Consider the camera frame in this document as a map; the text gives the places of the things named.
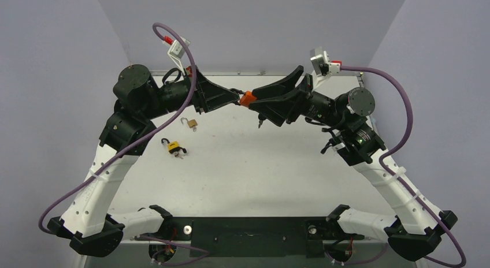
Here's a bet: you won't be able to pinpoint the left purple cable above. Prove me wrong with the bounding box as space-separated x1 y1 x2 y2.
38 22 211 267

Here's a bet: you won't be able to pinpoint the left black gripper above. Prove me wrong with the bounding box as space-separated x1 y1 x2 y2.
142 65 240 121

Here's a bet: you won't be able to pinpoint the small brass padlock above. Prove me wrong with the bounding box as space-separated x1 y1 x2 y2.
180 117 198 132

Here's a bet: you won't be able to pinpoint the purple cable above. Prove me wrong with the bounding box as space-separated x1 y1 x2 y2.
38 22 211 267
325 65 467 268

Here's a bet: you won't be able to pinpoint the yellow padlock with keys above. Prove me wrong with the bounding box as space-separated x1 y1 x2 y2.
161 138 187 159

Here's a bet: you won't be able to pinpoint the black keys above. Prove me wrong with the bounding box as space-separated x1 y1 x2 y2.
258 114 266 129

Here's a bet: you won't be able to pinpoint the orange black padlock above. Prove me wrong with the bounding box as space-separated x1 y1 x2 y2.
231 88 257 107

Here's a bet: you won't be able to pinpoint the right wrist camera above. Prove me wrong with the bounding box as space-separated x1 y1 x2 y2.
310 47 341 90

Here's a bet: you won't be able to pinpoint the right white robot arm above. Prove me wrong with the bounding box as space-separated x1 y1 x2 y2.
239 61 458 261

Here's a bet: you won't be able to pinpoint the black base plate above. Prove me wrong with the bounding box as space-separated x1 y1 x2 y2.
151 217 365 258

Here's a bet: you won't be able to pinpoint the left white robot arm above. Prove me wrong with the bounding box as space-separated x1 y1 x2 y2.
47 64 239 257

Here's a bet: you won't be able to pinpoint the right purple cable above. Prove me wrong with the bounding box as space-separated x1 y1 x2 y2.
325 65 467 268

